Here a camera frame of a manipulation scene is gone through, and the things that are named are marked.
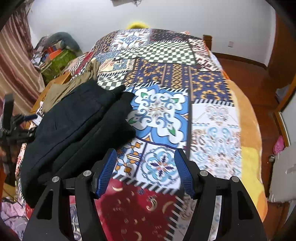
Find black pants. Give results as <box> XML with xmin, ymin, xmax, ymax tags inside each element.
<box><xmin>20</xmin><ymin>80</ymin><xmax>135</xmax><ymax>208</ymax></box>

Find khaki olive pants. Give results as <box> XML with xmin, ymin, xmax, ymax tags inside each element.
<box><xmin>42</xmin><ymin>58</ymin><xmax>100</xmax><ymax>113</ymax></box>

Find striped maroon curtain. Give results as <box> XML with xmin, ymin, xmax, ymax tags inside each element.
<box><xmin>1</xmin><ymin>3</ymin><xmax>45</xmax><ymax>114</ymax></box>

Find orange yellow blanket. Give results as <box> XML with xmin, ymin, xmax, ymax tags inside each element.
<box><xmin>222</xmin><ymin>71</ymin><xmax>268</xmax><ymax>221</ymax></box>

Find orange wooden board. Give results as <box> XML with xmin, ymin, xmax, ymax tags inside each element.
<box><xmin>29</xmin><ymin>72</ymin><xmax>72</xmax><ymax>114</ymax></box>

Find green fabric bag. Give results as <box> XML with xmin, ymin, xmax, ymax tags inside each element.
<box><xmin>41</xmin><ymin>49</ymin><xmax>76</xmax><ymax>85</ymax></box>

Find patchwork patterned bedspread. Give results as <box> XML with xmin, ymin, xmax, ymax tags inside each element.
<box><xmin>14</xmin><ymin>28</ymin><xmax>243</xmax><ymax>241</ymax></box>

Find pink slipper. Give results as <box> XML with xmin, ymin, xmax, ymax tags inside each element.
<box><xmin>273</xmin><ymin>136</ymin><xmax>285</xmax><ymax>155</ymax></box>

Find grey pillow on pile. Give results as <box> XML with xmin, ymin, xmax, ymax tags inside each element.
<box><xmin>47</xmin><ymin>32</ymin><xmax>82</xmax><ymax>56</ymax></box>

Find brown wooden door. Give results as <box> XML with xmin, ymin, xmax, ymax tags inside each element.
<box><xmin>267</xmin><ymin>14</ymin><xmax>295</xmax><ymax>88</ymax></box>

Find yellow round object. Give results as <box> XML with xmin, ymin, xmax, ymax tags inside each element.
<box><xmin>126</xmin><ymin>21</ymin><xmax>149</xmax><ymax>29</ymax></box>

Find wooden bed post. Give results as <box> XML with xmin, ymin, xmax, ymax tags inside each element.
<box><xmin>203</xmin><ymin>35</ymin><xmax>212</xmax><ymax>50</ymax></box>

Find wall mounted black television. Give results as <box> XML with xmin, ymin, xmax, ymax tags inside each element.
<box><xmin>111</xmin><ymin>0</ymin><xmax>142</xmax><ymax>6</ymax></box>

